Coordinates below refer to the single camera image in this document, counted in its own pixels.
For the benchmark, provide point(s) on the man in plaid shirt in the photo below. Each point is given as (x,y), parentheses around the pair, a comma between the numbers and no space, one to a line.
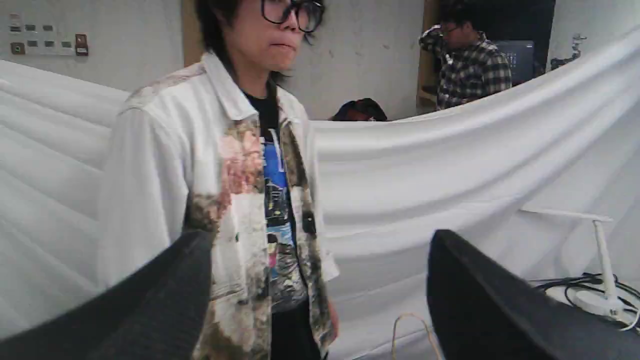
(472,67)

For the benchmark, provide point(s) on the person's left hand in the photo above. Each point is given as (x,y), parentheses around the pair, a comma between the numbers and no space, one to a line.
(334,318)

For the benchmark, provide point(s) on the dark monitor screen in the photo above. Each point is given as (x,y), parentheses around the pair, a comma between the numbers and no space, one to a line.
(521,57)

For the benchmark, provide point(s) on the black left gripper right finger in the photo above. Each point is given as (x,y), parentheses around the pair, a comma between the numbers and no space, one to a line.
(481,311)

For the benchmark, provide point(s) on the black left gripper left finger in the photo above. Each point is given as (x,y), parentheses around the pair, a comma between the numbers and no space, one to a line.
(157,313)

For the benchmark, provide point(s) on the brown paper bag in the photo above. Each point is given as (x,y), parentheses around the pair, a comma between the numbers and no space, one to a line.
(428,330)

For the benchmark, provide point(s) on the white draped backdrop cloth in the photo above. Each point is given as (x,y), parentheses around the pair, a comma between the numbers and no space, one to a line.
(490,170)

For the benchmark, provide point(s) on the person in white shirt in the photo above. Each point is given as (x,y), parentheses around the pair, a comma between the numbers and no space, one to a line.
(220,147)

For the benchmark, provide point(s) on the wall switch panel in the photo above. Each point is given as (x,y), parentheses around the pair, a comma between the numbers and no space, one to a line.
(23,35)

